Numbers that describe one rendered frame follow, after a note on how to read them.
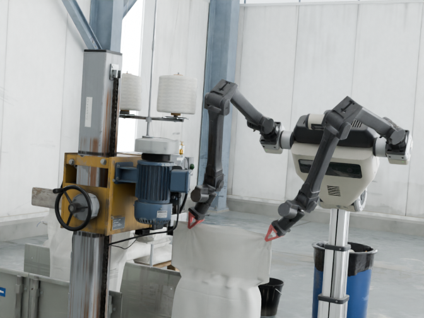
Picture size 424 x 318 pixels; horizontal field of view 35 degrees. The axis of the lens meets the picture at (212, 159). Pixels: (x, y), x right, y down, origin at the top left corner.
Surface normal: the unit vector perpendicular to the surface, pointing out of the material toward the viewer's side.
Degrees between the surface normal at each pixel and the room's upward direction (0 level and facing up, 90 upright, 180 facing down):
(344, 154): 40
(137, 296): 90
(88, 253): 90
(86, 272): 90
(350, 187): 130
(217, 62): 90
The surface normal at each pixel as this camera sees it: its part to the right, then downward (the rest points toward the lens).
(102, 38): -0.47, 0.01
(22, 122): 0.88, 0.08
